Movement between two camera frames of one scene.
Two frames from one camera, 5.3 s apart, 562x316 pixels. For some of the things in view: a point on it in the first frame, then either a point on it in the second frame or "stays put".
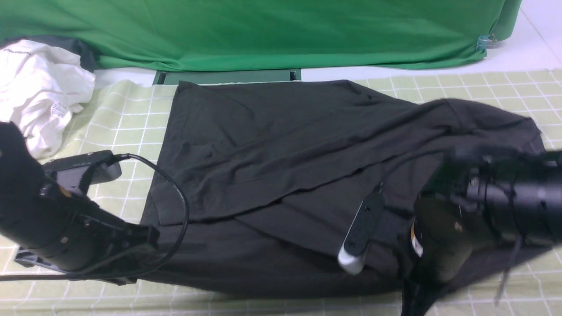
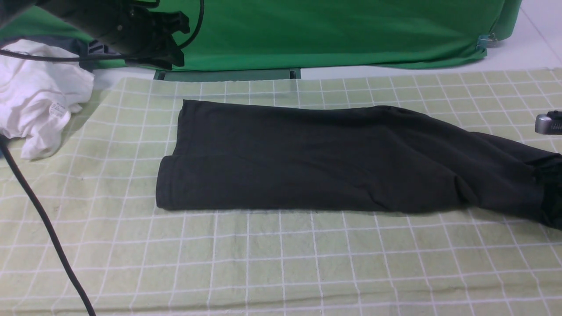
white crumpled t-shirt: (41, 86) stays put
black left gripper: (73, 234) -> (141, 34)
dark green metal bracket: (171, 77) stays put
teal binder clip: (484, 41) stays put
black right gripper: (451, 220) -> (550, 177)
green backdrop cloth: (202, 34) stays put
